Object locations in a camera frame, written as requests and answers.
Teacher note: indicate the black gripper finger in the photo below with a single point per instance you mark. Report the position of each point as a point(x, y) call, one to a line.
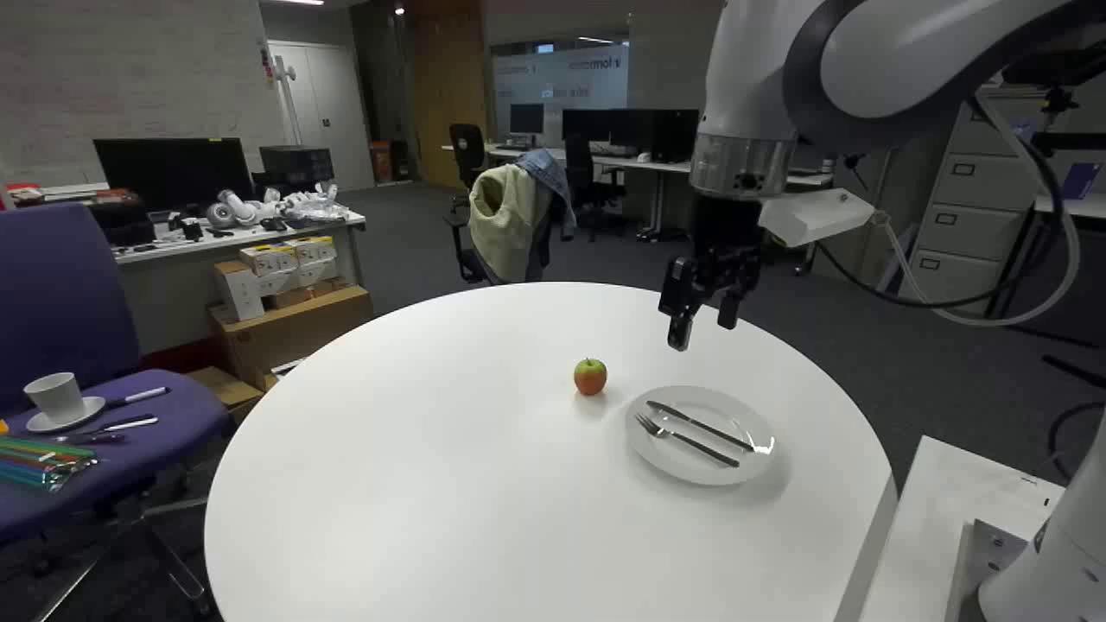
point(731, 306)
point(683, 316)

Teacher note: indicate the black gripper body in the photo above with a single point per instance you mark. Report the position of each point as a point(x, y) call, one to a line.
point(723, 248)

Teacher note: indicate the silver fork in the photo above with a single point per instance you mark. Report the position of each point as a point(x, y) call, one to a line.
point(679, 437)

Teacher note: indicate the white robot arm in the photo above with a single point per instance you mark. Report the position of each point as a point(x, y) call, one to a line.
point(845, 79)

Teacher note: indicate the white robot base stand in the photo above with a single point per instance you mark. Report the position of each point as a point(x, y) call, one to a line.
point(976, 542)

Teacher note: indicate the white round plate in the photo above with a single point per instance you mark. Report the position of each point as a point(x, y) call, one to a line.
point(691, 465)

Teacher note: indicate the red green apple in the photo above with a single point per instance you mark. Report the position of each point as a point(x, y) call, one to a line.
point(590, 378)

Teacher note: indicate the silver table knife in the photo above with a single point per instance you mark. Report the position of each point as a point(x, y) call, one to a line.
point(719, 430)

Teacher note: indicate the blue denim jacket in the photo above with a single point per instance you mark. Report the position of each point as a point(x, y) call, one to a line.
point(549, 170)

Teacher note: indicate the black chair with jackets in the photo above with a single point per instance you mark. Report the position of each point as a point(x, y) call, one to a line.
point(471, 162)

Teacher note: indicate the beige jacket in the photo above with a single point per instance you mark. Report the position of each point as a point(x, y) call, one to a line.
point(502, 219)

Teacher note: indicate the grey filing cabinet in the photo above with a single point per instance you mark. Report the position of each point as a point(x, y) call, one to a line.
point(980, 222)

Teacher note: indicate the white packaged boxes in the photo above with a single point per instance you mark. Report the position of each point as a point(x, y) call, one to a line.
point(276, 272)

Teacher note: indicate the cardboard box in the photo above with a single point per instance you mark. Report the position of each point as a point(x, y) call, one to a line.
point(287, 333)

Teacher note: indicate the white cluttered desk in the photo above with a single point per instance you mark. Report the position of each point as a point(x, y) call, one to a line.
point(170, 284)

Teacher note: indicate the black computer monitor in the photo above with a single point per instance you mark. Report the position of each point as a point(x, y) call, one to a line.
point(174, 170)

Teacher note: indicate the white saucer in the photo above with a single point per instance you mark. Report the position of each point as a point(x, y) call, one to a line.
point(43, 423)

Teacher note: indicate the purple office chair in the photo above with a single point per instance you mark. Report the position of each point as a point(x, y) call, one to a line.
point(70, 363)

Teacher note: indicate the white cup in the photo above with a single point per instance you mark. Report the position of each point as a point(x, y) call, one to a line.
point(54, 392)

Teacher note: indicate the coloured pens bundle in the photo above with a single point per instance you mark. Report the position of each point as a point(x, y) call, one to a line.
point(43, 465)

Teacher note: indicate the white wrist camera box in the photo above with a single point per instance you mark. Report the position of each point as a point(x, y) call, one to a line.
point(819, 216)

